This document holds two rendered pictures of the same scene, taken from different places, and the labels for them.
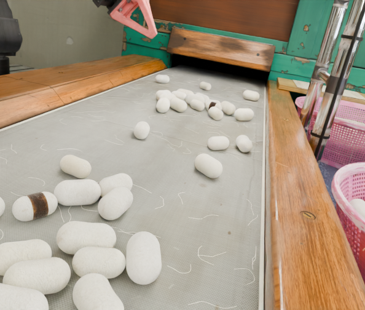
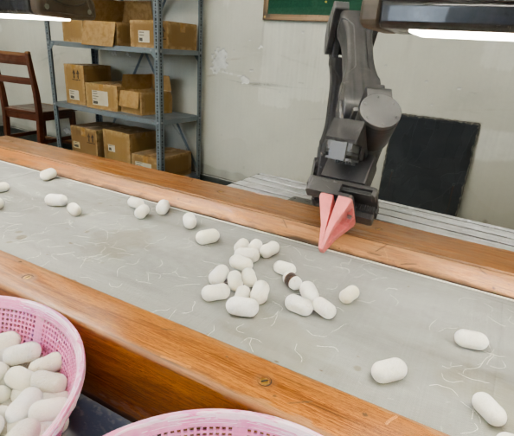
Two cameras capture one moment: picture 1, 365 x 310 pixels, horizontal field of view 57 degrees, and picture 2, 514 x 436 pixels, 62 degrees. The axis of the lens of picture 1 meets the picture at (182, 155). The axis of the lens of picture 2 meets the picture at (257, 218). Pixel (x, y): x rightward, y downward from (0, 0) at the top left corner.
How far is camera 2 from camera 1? 50 cm
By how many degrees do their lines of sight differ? 97
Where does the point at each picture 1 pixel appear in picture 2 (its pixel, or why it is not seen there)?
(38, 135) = (414, 287)
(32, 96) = (483, 272)
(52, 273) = (230, 278)
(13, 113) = (440, 270)
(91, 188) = (305, 291)
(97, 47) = not seen: outside the picture
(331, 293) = (180, 347)
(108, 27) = not seen: outside the picture
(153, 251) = (236, 300)
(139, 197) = (322, 324)
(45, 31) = not seen: outside the picture
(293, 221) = (254, 365)
